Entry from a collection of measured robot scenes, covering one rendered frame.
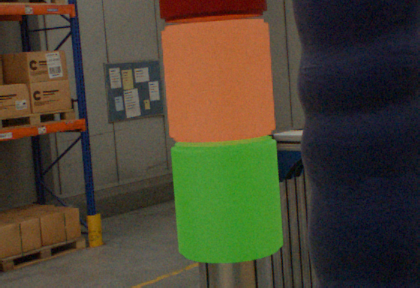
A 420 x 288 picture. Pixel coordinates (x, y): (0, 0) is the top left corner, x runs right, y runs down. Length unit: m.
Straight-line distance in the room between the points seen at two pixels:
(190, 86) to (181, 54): 0.01
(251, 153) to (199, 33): 0.06
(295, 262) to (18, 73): 7.75
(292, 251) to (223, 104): 1.97
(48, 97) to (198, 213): 9.47
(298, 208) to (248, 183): 1.97
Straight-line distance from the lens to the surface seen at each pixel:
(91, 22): 12.05
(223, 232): 0.36
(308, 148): 1.35
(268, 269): 2.23
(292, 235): 2.31
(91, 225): 10.15
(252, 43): 0.36
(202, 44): 0.35
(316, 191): 1.36
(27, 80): 9.71
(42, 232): 9.87
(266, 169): 0.36
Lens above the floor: 2.25
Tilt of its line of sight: 5 degrees down
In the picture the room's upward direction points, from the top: 4 degrees counter-clockwise
